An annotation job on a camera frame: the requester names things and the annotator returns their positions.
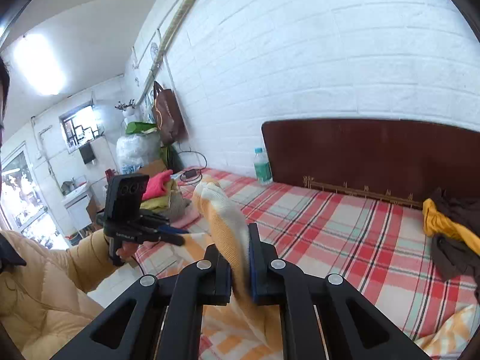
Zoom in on orange white striped sweater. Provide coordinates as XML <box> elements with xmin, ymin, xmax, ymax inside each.
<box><xmin>149</xmin><ymin>175</ymin><xmax>480</xmax><ymax>360</ymax></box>

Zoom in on stack of folded clothes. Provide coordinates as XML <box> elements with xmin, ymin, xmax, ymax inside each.
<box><xmin>140</xmin><ymin>170</ymin><xmax>200</xmax><ymax>229</ymax></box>

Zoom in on person's left hand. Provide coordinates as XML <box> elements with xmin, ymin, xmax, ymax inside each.
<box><xmin>115</xmin><ymin>241</ymin><xmax>139</xmax><ymax>262</ymax></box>

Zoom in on red plaid bed sheet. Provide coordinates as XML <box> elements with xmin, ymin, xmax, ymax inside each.
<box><xmin>134</xmin><ymin>166</ymin><xmax>480</xmax><ymax>360</ymax></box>

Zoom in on white plastic bag bundle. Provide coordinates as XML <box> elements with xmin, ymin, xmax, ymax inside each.
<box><xmin>115</xmin><ymin>133</ymin><xmax>161</xmax><ymax>174</ymax></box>

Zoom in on brown paper bag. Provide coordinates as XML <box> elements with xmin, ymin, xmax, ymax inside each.
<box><xmin>151</xmin><ymin>80</ymin><xmax>186</xmax><ymax>146</ymax></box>

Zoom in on window with bars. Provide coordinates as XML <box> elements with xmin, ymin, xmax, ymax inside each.
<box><xmin>59</xmin><ymin>101</ymin><xmax>104</xmax><ymax>153</ymax></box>

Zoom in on green label water bottle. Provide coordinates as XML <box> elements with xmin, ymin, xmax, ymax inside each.
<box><xmin>254</xmin><ymin>147</ymin><xmax>272</xmax><ymax>185</ymax></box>

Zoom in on dark brown garment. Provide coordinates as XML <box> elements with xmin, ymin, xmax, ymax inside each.
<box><xmin>422</xmin><ymin>188</ymin><xmax>479</xmax><ymax>284</ymax></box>

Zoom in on mustard yellow garment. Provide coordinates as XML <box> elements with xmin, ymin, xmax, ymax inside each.
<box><xmin>422</xmin><ymin>198</ymin><xmax>480</xmax><ymax>255</ymax></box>

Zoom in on dark wooden headboard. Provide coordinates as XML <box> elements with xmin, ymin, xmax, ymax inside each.
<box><xmin>261</xmin><ymin>119</ymin><xmax>479</xmax><ymax>206</ymax></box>

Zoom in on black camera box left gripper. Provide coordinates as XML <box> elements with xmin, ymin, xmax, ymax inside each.
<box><xmin>103</xmin><ymin>173</ymin><xmax>150</xmax><ymax>224</ymax></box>

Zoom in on black charger with cable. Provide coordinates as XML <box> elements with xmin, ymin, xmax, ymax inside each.
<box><xmin>178</xmin><ymin>150</ymin><xmax>208</xmax><ymax>185</ymax></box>

